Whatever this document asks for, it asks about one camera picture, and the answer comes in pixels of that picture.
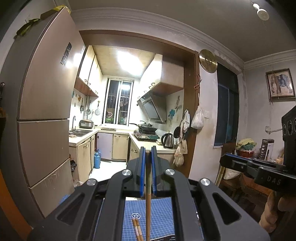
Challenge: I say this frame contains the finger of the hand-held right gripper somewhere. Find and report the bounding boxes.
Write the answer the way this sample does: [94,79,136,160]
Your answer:
[225,152,286,166]
[219,155,250,173]

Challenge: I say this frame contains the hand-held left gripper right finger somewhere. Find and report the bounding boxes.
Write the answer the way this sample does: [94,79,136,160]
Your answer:
[150,146,271,241]

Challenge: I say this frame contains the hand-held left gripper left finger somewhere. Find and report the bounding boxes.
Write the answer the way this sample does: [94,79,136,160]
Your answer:
[28,147,147,241]

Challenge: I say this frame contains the single wooden chopstick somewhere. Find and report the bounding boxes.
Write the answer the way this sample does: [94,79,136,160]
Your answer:
[145,152,152,241]

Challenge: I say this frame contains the row of wooden chopsticks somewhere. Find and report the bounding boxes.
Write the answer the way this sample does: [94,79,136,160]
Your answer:
[131,218,142,241]

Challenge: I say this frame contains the teal slotted utensil holder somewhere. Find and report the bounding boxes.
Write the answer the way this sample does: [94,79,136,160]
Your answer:
[148,234,176,241]

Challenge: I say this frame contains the person's right hand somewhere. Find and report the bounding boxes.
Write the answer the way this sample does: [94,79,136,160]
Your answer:
[258,191,282,233]

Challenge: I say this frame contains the wooden chair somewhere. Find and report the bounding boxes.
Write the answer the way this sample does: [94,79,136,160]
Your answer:
[217,142,238,186]

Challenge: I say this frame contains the dark wooden side table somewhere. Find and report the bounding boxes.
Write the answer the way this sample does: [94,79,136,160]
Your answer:
[240,174,273,209]

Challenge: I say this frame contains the black product box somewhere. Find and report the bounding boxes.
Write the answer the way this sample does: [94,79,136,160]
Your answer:
[259,138,275,160]

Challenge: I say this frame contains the blue grid star tablecloth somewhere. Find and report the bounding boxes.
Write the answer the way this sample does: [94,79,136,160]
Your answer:
[59,195,205,241]

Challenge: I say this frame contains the hanging beige bags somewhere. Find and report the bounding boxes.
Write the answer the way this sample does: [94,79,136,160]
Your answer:
[173,137,188,167]

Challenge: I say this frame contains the beige base cabinets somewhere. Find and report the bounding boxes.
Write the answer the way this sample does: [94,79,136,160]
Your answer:
[69,130,178,183]

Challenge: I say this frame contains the electric kettle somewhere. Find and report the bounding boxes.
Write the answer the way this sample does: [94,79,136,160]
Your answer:
[161,133,175,149]

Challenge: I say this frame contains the gas stove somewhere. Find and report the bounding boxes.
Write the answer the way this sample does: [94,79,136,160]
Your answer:
[132,130,160,141]

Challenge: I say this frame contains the blue thermos flask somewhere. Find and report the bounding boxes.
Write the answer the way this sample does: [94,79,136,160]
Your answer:
[94,149,102,169]

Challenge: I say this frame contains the dark room window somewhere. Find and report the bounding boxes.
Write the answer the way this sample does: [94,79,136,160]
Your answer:
[214,62,240,147]

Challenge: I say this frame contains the white plastic bag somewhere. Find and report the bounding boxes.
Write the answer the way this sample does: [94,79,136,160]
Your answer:
[191,105,205,130]

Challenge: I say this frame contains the hanging white cloth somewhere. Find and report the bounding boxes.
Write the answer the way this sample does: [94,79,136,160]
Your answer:
[181,109,191,133]

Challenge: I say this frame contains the steel range hood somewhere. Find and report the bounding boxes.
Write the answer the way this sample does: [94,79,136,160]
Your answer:
[137,91,167,123]

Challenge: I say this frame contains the steel kitchen sink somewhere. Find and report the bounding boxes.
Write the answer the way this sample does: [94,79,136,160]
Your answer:
[69,129,93,137]

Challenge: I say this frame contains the kitchen window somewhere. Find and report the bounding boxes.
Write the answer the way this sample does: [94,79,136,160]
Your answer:
[105,78,135,127]

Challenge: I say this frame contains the framed picture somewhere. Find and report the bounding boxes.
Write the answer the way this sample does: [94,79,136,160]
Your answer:
[265,68,296,102]

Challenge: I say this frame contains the brown refrigerator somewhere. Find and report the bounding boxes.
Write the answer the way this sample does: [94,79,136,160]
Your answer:
[0,6,81,229]

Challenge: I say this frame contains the dark fridge sticker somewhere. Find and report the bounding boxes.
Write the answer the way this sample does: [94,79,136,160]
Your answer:
[60,42,73,66]

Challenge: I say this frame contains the round ceiling lamp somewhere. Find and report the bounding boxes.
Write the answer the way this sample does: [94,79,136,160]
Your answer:
[252,2,270,20]

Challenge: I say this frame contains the yellow green packet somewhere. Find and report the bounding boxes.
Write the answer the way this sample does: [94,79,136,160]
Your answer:
[14,19,41,37]

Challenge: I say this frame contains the floral wall sticker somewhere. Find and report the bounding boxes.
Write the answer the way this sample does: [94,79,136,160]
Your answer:
[168,95,183,123]

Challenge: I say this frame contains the gold wall clock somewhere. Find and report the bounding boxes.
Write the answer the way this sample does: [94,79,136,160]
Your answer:
[199,49,218,73]

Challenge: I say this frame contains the wall cabinet above range hood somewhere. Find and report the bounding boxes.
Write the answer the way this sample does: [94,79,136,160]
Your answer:
[139,54,185,95]

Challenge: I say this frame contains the wall cabinet with handles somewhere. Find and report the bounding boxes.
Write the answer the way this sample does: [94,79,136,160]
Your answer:
[74,45,103,98]

